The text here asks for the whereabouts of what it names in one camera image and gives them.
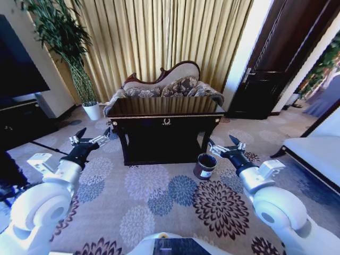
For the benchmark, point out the white plant pot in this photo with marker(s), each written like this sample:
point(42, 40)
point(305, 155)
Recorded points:
point(92, 111)

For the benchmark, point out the golden pleated curtain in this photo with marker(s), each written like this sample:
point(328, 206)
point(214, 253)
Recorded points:
point(159, 32)

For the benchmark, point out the dark glossy wooden table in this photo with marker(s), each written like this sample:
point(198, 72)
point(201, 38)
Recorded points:
point(159, 143)

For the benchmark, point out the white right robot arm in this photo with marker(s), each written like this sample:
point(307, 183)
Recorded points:
point(276, 207)

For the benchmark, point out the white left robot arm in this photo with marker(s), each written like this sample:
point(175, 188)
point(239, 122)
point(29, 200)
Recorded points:
point(40, 207)

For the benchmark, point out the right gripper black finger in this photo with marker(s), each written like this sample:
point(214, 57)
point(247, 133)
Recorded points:
point(239, 146)
point(217, 150)

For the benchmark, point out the leafy green plant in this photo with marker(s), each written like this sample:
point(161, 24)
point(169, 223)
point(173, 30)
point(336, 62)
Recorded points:
point(324, 66)

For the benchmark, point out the black flat-screen television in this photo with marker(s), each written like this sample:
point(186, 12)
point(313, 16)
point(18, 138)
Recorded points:
point(18, 69)

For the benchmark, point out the beige carved wood-frame sofa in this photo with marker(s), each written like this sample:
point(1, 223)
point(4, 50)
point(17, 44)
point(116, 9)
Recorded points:
point(183, 71)

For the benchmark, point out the tall green bamboo plant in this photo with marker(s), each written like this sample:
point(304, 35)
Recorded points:
point(79, 77)

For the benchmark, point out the dark brown wooden door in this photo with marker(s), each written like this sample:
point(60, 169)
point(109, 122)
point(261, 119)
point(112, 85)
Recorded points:
point(273, 58)

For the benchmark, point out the dark round trash bin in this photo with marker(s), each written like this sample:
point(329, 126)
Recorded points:
point(204, 167)

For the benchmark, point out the large floral brown cushion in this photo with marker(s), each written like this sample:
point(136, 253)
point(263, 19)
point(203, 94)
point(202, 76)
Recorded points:
point(178, 87)

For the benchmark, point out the dark television cabinet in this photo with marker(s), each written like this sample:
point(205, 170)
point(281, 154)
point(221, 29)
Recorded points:
point(24, 125)

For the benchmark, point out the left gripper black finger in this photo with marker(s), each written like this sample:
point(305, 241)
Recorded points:
point(102, 140)
point(77, 137)

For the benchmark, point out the white upholstered bench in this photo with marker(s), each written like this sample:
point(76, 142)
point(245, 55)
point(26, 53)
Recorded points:
point(313, 151)

